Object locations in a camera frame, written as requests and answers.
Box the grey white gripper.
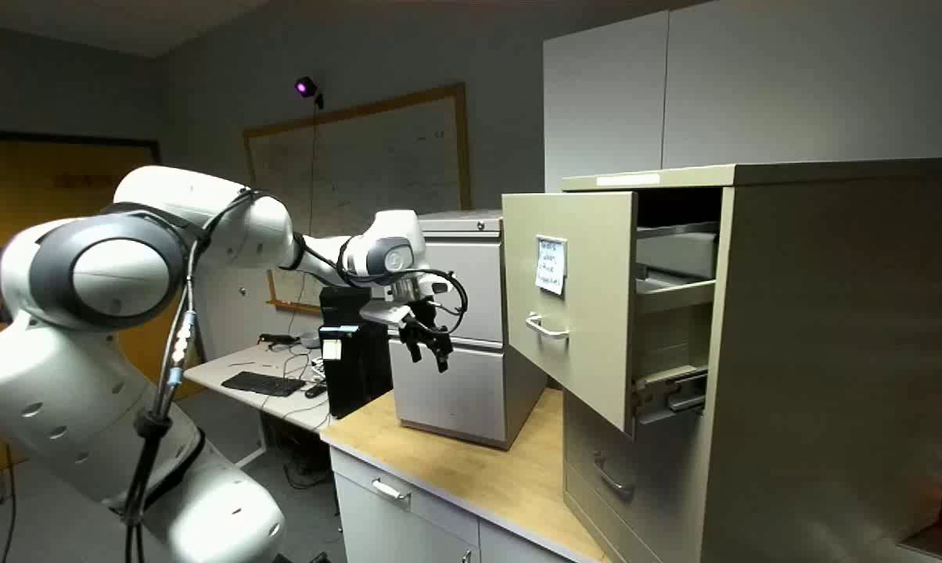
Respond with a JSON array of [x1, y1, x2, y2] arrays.
[[357, 293, 457, 375]]

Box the grey metal file cabinet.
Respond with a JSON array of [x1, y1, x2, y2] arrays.
[[389, 206, 552, 455]]

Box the beige open cabinet drawer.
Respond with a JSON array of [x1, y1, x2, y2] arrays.
[[497, 187, 727, 439]]

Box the white counter base cabinet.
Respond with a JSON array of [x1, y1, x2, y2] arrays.
[[324, 446, 574, 563]]

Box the beige closed cabinet drawer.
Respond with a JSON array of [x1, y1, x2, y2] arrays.
[[559, 387, 721, 563]]

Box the grey files inside drawer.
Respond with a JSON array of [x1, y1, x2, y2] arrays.
[[633, 222, 723, 281]]

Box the beige metal file cabinet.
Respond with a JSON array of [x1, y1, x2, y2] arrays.
[[559, 157, 942, 563]]

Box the black computer tower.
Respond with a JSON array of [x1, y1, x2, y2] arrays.
[[316, 286, 397, 423]]

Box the white paper label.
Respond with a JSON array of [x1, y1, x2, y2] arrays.
[[533, 235, 574, 300]]

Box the black keyboard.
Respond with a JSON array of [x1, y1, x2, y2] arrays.
[[219, 370, 311, 399]]

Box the light office desk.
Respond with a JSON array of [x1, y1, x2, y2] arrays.
[[182, 341, 338, 439]]

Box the wood framed whiteboard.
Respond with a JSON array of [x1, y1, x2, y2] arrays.
[[242, 82, 474, 318]]

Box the yellow wooden door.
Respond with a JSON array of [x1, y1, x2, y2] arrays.
[[0, 129, 182, 486]]

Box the black cable loop at wrist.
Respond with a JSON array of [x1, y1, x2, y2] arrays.
[[412, 265, 472, 338]]

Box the metal drawer handle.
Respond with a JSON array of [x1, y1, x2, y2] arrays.
[[523, 312, 574, 346]]

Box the silver counter drawer handle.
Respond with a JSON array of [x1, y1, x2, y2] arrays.
[[365, 477, 416, 510]]

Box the dark closed drawer handle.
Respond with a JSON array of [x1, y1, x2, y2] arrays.
[[591, 455, 637, 506]]

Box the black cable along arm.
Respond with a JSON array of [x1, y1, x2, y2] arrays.
[[118, 235, 203, 563]]

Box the camera with purple light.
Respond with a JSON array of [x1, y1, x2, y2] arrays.
[[289, 72, 328, 113]]

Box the white wall cupboard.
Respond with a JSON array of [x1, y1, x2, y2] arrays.
[[538, 0, 942, 196]]

